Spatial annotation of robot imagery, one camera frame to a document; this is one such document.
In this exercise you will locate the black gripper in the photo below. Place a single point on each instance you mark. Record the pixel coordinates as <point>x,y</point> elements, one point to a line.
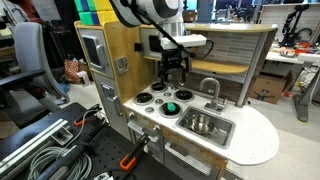
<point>175,59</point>

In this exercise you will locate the green toy grapes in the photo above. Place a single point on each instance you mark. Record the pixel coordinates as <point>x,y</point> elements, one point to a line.
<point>171,107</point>

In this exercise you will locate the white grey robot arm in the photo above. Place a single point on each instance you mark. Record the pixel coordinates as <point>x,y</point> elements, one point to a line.
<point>167,17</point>

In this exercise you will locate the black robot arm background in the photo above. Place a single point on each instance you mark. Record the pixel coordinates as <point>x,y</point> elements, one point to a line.
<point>290,35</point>

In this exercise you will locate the stainless steel pot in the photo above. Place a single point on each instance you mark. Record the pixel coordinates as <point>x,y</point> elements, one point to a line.
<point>202,124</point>

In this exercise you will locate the grey toy sink basin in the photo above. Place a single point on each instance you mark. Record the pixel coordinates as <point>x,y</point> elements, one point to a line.
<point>221,139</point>

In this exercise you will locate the silver toy microwave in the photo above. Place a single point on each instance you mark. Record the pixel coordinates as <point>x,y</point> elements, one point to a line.
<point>150,43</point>

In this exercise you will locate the silver toy faucet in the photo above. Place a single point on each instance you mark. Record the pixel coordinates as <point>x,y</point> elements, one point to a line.
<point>214,104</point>

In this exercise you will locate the wooden toy kitchen playset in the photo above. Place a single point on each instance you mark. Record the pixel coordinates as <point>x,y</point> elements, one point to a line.
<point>133,108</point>

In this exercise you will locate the silver toy oven door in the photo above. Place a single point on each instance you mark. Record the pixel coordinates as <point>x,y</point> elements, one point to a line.
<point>97,50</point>

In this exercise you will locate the yellow foam block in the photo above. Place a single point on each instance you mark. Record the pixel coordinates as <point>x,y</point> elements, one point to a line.
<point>105,11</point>

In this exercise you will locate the cardboard box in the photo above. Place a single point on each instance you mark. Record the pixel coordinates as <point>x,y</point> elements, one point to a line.
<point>269,87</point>

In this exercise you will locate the orange black clamp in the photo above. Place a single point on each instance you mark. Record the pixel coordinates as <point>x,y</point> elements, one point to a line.
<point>130,159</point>

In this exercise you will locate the green foam block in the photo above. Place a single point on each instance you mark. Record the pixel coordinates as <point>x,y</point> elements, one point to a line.
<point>84,12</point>

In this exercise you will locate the blue foam block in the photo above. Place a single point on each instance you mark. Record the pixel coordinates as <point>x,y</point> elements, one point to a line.
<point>93,11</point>

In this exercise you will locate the grey office chair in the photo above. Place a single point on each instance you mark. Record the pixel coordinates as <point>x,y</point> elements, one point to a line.
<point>36,77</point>

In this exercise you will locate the aluminium extrusion rail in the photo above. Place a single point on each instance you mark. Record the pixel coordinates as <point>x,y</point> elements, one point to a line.
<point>15,156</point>

